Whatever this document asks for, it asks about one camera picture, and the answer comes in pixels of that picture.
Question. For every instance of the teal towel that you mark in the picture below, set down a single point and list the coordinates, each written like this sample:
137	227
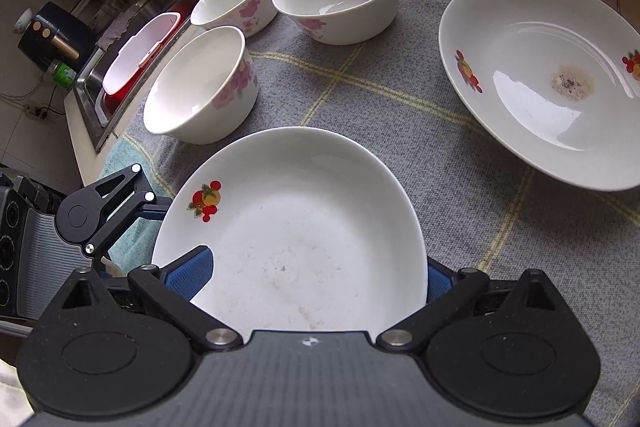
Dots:
132	239

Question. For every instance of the red plastic basin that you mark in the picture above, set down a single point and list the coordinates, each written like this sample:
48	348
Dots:
120	99

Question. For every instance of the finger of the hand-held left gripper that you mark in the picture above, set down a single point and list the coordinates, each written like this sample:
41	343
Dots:
154	207

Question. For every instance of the white power strip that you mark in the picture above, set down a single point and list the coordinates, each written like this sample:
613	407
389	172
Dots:
37	111

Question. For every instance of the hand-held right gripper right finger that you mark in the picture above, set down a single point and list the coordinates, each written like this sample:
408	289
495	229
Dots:
439	283

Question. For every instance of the stained white fruit-print plate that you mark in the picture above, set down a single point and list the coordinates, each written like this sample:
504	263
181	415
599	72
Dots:
540	47

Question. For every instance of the black appliance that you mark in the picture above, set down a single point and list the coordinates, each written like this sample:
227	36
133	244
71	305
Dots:
55	27

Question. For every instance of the grey checked cloth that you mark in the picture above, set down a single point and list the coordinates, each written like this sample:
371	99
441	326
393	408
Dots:
360	82

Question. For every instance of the stainless steel sink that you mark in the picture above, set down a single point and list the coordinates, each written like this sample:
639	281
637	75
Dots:
92	82

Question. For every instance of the small green can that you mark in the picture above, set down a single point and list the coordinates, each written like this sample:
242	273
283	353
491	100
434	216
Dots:
62	74

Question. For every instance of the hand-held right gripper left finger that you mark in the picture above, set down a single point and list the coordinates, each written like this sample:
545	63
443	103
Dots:
192	272

